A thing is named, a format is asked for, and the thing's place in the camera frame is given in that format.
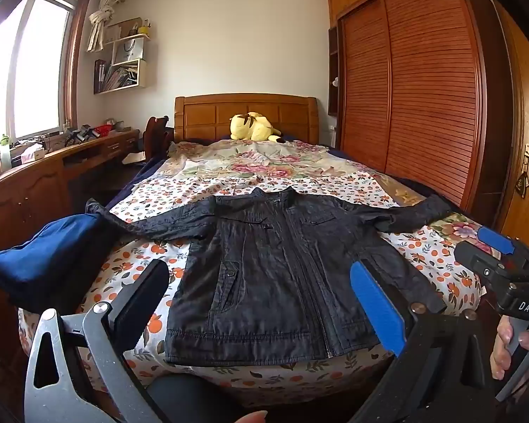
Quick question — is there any row of books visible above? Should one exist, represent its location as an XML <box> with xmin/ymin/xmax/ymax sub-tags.
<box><xmin>96</xmin><ymin>59</ymin><xmax>139</xmax><ymax>91</ymax></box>

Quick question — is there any black jacket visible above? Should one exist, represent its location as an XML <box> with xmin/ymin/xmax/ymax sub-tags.
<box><xmin>85</xmin><ymin>187</ymin><xmax>457</xmax><ymax>367</ymax></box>

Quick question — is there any person's right hand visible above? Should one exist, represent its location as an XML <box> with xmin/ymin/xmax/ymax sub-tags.
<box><xmin>489</xmin><ymin>315</ymin><xmax>529</xmax><ymax>380</ymax></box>

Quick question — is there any window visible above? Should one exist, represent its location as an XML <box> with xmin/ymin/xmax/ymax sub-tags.
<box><xmin>0</xmin><ymin>0</ymin><xmax>78</xmax><ymax>151</ymax></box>

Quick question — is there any blue folded cloth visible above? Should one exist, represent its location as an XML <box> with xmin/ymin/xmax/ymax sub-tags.
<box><xmin>0</xmin><ymin>214</ymin><xmax>102</xmax><ymax>292</ymax></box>

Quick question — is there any dark wooden chair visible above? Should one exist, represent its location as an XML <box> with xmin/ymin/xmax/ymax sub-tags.
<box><xmin>143</xmin><ymin>116</ymin><xmax>175</xmax><ymax>161</ymax></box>

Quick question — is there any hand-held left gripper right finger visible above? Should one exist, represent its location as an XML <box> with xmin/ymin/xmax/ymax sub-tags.
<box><xmin>348</xmin><ymin>259</ymin><xmax>488</xmax><ymax>423</ymax></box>

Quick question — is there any person's left hand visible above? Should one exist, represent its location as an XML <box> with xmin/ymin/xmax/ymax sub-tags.
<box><xmin>223</xmin><ymin>410</ymin><xmax>269</xmax><ymax>423</ymax></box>

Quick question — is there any white paper bag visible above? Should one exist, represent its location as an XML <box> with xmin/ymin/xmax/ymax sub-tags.
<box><xmin>117</xmin><ymin>37</ymin><xmax>145</xmax><ymax>61</ymax></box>

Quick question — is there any pile of dark gadgets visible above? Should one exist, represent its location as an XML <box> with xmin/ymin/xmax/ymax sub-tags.
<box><xmin>66</xmin><ymin>124</ymin><xmax>95</xmax><ymax>144</ymax></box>

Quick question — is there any wooden desk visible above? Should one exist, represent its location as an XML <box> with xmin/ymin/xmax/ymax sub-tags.
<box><xmin>0</xmin><ymin>129</ymin><xmax>141</xmax><ymax>256</ymax></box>

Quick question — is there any white wall shelf unit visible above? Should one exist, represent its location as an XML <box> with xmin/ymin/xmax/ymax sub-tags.
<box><xmin>92</xmin><ymin>31</ymin><xmax>151</xmax><ymax>95</ymax></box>

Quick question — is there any yellow plush toy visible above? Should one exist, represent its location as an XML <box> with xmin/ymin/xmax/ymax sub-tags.
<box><xmin>229</xmin><ymin>112</ymin><xmax>287</xmax><ymax>144</ymax></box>

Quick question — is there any wooden bed headboard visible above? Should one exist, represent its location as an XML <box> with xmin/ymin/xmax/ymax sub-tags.
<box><xmin>174</xmin><ymin>93</ymin><xmax>320</xmax><ymax>145</ymax></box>

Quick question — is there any wooden louvred wardrobe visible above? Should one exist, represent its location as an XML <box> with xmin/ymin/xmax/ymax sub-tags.
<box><xmin>327</xmin><ymin>0</ymin><xmax>488</xmax><ymax>216</ymax></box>

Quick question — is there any bed with floral sheet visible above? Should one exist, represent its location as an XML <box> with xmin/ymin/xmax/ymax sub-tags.
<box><xmin>18</xmin><ymin>139</ymin><xmax>488</xmax><ymax>406</ymax></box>

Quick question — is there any tied beige curtain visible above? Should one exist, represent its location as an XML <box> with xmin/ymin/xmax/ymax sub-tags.
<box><xmin>87</xmin><ymin>0</ymin><xmax>125</xmax><ymax>53</ymax></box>

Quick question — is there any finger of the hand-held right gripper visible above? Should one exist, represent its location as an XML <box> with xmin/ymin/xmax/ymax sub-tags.
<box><xmin>476</xmin><ymin>226</ymin><xmax>518</xmax><ymax>256</ymax></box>
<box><xmin>454</xmin><ymin>240</ymin><xmax>509</xmax><ymax>283</ymax></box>

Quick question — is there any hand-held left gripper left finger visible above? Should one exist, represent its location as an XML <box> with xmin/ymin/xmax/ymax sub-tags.
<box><xmin>23</xmin><ymin>259</ymin><xmax>170</xmax><ymax>423</ymax></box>

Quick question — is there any person's leg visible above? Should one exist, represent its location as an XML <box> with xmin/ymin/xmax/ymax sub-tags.
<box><xmin>145</xmin><ymin>372</ymin><xmax>256</xmax><ymax>423</ymax></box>

